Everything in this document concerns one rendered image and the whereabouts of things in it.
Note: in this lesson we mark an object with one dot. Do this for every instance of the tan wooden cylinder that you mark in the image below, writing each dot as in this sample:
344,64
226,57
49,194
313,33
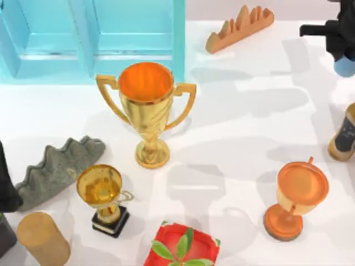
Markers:
41,241

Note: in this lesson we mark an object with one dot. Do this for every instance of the small gold trophy black base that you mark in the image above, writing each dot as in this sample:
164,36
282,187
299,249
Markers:
100,185

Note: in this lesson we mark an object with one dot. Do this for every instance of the large gold trophy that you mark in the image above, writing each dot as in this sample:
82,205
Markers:
145,110

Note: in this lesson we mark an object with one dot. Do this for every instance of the orange zigzag rack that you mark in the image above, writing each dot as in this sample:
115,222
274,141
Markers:
238,34

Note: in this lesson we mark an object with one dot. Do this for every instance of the grey wavy rack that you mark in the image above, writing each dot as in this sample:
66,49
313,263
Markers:
58,169

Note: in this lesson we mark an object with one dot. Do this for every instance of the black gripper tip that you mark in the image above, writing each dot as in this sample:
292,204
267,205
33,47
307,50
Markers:
7,185

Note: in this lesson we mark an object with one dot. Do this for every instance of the tan and black bottle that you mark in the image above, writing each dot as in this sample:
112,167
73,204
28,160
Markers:
345,135

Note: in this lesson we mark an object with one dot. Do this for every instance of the light blue rack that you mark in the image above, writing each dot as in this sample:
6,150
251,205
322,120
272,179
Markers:
130,41

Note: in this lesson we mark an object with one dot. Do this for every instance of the orange trophy cup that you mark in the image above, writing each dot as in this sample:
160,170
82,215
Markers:
302,185

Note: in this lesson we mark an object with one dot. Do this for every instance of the red plant pot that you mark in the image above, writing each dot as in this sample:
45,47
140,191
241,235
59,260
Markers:
172,238

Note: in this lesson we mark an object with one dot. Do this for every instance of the light blue rounded object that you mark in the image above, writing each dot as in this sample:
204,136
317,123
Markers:
345,67

